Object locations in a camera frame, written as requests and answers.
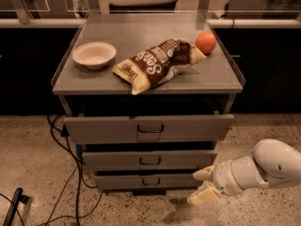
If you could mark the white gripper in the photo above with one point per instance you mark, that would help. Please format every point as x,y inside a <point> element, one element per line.
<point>223,175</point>

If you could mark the grey bottom drawer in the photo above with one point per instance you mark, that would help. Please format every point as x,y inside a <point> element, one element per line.
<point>128,182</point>

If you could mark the grey drawer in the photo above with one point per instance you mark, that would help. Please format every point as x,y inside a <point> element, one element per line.
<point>156,160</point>
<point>128,182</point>
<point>148,129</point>

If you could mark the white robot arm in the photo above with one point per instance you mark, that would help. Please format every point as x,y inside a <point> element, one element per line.
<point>272,164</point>

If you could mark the grey middle drawer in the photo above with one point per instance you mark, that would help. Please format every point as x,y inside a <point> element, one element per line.
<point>156,160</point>

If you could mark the grey top drawer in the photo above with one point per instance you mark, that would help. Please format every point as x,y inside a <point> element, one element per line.
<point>148,129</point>

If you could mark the brown yellow chip bag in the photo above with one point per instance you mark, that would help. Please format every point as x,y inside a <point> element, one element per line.
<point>154,66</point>

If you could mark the orange fruit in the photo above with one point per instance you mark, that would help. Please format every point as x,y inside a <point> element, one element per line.
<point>206,42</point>

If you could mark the white paper bowl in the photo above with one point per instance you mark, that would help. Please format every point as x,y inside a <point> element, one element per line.
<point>94,55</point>

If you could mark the dark chair back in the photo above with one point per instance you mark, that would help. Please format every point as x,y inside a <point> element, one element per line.
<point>161,7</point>

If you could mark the black stand leg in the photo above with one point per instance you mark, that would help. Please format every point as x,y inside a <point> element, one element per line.
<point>13,208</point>

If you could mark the white horizontal rail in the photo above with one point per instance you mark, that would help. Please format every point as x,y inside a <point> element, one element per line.
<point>66,23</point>

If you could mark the grey metal post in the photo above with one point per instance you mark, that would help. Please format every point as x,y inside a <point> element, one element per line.
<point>22,13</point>

